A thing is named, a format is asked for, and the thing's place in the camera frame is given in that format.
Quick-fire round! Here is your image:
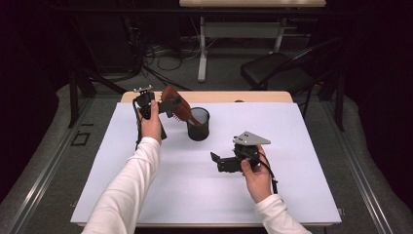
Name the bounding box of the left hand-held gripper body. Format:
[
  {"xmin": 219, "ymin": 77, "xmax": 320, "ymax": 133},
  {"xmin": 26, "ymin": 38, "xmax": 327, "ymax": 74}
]
[{"xmin": 131, "ymin": 84, "xmax": 158, "ymax": 121}]

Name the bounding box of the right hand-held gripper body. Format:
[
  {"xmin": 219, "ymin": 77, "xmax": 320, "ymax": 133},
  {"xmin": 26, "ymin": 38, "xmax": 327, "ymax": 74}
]
[{"xmin": 232, "ymin": 130, "xmax": 272, "ymax": 174}]

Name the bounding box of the brown wooden hairbrush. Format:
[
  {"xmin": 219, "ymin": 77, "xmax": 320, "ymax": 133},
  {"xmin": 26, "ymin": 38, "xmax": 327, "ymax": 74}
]
[{"xmin": 156, "ymin": 85, "xmax": 205, "ymax": 129}]

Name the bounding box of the black mesh pen cup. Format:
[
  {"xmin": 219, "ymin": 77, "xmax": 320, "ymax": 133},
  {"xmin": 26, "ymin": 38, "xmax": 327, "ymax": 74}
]
[{"xmin": 186, "ymin": 106, "xmax": 211, "ymax": 142}]

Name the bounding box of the person's left hand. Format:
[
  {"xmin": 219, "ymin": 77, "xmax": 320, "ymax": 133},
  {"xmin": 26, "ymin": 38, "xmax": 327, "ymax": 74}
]
[{"xmin": 136, "ymin": 98, "xmax": 164, "ymax": 146}]

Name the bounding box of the person's right hand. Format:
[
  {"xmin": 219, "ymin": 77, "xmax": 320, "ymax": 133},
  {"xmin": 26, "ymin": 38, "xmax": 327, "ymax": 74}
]
[{"xmin": 240, "ymin": 144, "xmax": 273, "ymax": 205}]

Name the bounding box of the dark cabinet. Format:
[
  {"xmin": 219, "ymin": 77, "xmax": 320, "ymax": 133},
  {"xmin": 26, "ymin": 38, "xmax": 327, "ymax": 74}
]
[{"xmin": 77, "ymin": 18, "xmax": 136, "ymax": 74}]

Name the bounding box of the black metal stand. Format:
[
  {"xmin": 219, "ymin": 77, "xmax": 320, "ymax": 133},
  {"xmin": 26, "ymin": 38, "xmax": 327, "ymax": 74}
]
[
  {"xmin": 318, "ymin": 72, "xmax": 346, "ymax": 133},
  {"xmin": 67, "ymin": 69, "xmax": 129, "ymax": 129}
]

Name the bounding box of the black folding chair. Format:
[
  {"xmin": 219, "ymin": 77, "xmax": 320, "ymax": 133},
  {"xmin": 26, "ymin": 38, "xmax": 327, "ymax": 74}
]
[{"xmin": 241, "ymin": 36, "xmax": 346, "ymax": 119}]

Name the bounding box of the black horizontal bar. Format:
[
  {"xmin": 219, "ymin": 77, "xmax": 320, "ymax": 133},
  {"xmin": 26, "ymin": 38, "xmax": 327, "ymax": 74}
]
[{"xmin": 48, "ymin": 7, "xmax": 346, "ymax": 16}]

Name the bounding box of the white-legged desk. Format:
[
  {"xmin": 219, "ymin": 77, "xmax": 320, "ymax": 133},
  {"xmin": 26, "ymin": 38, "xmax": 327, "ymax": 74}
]
[{"xmin": 178, "ymin": 0, "xmax": 327, "ymax": 83}]

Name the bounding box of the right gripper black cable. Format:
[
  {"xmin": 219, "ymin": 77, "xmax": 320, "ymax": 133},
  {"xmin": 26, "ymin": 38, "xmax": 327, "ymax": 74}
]
[{"xmin": 246, "ymin": 152, "xmax": 280, "ymax": 195}]

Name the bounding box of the bundle of floor cables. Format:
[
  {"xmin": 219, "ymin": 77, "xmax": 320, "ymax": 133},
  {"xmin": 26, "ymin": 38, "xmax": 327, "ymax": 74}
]
[{"xmin": 141, "ymin": 41, "xmax": 193, "ymax": 93}]

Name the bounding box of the metal floor rail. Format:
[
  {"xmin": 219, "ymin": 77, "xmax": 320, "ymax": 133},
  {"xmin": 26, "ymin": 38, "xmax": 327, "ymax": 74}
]
[
  {"xmin": 324, "ymin": 99, "xmax": 394, "ymax": 234},
  {"xmin": 6, "ymin": 97, "xmax": 95, "ymax": 234}
]

